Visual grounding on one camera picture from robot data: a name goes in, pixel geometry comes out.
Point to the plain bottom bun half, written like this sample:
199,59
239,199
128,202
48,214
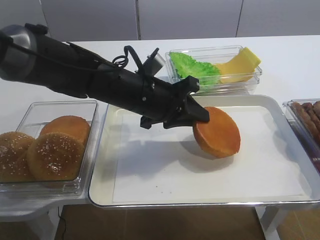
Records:
220,136

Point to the brown meat patties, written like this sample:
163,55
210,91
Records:
309,115

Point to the right sesame top bun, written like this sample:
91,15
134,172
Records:
55,157

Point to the clear plastic topping container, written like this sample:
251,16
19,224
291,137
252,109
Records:
215,55

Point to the green lettuce leaf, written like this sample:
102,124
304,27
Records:
185,65

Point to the sesame bun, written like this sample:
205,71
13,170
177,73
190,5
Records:
13,157
55,157

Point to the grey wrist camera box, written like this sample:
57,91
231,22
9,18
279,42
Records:
153,63

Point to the clear plastic bun container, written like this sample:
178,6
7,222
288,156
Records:
36,117

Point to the clear plastic meat container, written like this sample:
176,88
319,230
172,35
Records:
310,146

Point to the white parchment paper sheet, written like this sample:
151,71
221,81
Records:
159,165

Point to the left sesame top bun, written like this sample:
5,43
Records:
13,157

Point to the yellow cheese slice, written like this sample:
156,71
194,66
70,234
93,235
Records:
240,68

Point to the white metal baking tray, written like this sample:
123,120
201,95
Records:
102,185

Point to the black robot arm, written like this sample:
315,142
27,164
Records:
28,55

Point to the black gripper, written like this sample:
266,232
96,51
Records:
157,101

